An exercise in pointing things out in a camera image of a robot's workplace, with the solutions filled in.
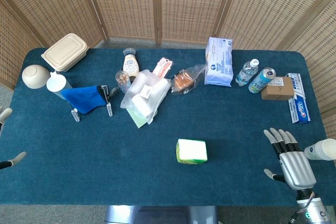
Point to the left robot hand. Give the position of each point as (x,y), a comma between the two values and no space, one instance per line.
(6,113)

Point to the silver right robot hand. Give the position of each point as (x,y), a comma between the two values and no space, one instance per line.
(298,167)

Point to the green tissue pack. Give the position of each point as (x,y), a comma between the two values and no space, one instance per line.
(192,150)

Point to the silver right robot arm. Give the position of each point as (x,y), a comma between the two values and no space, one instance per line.
(313,207)

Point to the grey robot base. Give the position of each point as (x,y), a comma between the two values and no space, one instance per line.
(160,214)

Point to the beige round bowl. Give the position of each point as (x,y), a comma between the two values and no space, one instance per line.
(35,75)

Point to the white translucent squeeze bottle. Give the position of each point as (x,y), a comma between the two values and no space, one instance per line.
(56,85)

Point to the blue white toothpaste box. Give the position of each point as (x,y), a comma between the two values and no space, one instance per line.
(300,108)

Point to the blue microfibre towel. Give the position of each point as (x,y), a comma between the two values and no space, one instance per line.
(81,98)

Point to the small brown cardboard box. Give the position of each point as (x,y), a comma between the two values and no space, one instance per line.
(278,89)

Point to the beige lidded lunch box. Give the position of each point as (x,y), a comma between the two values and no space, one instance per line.
(65,51)

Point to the light blue drink can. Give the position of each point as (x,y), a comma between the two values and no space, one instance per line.
(261,81)

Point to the blue cloth on rack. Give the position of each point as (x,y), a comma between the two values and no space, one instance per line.
(109,110)

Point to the clear plastic water bottle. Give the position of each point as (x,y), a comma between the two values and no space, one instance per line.
(245,73)

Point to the blue carpet table cover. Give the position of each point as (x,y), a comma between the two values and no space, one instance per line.
(105,161)

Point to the small clear snack jar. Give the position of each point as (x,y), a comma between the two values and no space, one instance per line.
(122,81)

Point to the lavender wet wipes pack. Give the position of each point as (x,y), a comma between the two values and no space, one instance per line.
(219,61)

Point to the light green flat pad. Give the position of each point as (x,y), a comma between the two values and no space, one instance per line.
(139,121)

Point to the frosted plastic zip bag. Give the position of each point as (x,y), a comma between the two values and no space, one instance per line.
(147,95)

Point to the bread in clear bag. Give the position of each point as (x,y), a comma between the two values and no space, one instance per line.
(183,80)

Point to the pink white slim package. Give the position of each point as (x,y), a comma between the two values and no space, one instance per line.
(162,69)

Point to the woven bamboo folding screen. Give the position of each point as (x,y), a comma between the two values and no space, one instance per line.
(194,3)

